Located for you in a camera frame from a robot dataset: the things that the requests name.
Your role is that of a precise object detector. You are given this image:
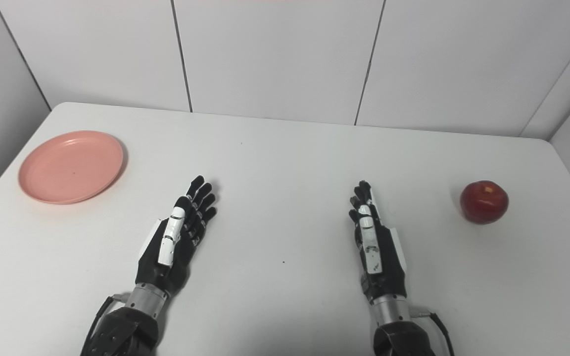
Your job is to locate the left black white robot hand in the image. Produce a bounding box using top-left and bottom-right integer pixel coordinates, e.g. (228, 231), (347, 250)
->
(136, 176), (218, 297)

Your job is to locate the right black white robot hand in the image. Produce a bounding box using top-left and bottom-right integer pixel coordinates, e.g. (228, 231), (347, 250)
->
(348, 180), (408, 302)

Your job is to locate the red apple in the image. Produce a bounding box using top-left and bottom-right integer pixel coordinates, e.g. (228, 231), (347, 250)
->
(460, 180), (509, 225)

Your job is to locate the pink round plate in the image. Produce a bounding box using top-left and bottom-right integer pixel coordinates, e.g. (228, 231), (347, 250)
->
(18, 130), (124, 205)

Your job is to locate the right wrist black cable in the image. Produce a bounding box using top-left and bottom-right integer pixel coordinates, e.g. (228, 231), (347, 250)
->
(409, 306), (456, 356)

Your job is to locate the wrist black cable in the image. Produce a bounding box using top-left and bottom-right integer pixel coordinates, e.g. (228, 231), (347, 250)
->
(81, 293), (131, 356)
(409, 306), (456, 356)

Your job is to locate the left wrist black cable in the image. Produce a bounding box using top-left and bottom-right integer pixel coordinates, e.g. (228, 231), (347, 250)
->
(81, 293), (131, 356)

